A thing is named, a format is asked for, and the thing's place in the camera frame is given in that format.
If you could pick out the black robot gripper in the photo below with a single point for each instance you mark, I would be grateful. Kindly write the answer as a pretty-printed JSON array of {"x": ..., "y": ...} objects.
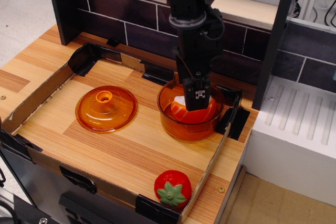
[{"x": 200, "y": 41}]

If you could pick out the salmon nigiri sushi toy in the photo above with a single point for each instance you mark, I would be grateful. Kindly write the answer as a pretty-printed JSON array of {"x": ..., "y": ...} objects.
[{"x": 179, "y": 111}]

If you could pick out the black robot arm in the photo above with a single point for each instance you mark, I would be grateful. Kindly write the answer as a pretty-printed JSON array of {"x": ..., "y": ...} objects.
[{"x": 187, "y": 10}]

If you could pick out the amber glass pot lid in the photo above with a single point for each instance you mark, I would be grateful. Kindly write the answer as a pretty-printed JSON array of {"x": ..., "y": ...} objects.
[{"x": 106, "y": 109}]

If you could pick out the red toy tomato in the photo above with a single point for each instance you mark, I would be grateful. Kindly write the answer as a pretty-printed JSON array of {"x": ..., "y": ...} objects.
[{"x": 173, "y": 189}]

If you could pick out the white grooved drainboard block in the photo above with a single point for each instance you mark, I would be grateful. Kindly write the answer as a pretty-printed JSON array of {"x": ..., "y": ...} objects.
[{"x": 292, "y": 143}]

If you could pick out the dark grey vertical post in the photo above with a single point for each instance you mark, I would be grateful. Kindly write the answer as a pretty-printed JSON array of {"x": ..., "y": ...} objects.
[{"x": 276, "y": 41}]

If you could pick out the aluminium frame with cables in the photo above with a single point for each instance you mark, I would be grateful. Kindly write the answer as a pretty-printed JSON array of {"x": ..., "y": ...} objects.
[{"x": 318, "y": 14}]

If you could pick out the black left shelf post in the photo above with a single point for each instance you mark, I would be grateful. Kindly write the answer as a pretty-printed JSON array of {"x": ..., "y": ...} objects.
[{"x": 68, "y": 20}]

